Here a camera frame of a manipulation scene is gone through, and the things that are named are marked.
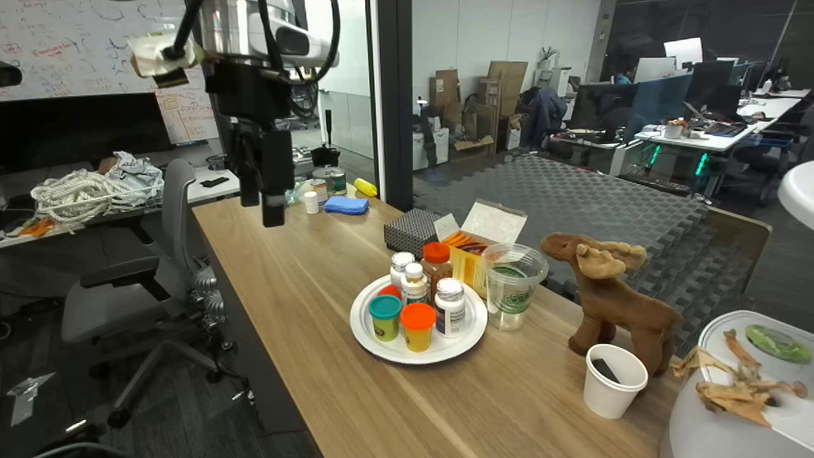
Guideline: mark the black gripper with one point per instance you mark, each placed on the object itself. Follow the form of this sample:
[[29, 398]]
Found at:
[[250, 101]]

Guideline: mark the yellow tea bag box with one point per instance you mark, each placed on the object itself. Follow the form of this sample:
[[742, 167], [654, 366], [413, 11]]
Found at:
[[488, 223]]

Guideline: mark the white pill bottle blue label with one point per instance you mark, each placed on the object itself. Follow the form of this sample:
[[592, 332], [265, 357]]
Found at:
[[451, 302]]

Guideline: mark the white pill bottle front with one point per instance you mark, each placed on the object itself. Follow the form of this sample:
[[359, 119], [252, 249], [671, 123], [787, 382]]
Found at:
[[415, 282]]

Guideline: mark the white pill bottle green label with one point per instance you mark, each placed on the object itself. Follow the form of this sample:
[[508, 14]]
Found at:
[[399, 265]]

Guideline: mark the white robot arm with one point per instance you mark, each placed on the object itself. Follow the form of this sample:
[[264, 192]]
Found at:
[[256, 59]]

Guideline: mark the yellow mustard bottle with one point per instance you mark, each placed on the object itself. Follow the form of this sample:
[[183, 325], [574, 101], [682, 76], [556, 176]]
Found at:
[[364, 188]]

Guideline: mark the teal lid small tub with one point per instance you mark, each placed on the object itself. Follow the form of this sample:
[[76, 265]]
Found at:
[[386, 315]]

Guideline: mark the grey foam block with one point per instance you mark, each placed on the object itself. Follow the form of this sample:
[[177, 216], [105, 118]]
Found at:
[[410, 231]]

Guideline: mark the blue sponge cloth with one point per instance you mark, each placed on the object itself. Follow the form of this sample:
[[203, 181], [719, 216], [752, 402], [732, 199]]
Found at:
[[347, 207]]

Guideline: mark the small white jar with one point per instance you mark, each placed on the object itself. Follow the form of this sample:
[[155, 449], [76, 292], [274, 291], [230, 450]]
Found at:
[[312, 202]]

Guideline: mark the spice jar orange lid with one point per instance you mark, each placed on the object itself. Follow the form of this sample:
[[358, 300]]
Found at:
[[437, 260]]

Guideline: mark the red orange ball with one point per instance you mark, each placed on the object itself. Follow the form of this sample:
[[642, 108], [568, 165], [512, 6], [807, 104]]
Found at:
[[390, 291]]

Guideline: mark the white paper plate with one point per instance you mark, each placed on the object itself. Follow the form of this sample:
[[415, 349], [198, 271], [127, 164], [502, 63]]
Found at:
[[443, 343]]

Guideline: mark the clear plastic cup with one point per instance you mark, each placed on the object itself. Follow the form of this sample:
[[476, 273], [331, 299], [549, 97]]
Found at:
[[512, 273]]

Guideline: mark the grey office chair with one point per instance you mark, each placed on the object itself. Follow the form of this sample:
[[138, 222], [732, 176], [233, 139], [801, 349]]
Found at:
[[162, 299]]

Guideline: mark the white paper cup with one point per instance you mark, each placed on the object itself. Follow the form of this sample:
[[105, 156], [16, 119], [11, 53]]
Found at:
[[614, 377]]

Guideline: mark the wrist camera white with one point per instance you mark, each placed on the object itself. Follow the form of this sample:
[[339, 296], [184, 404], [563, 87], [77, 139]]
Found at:
[[155, 56]]

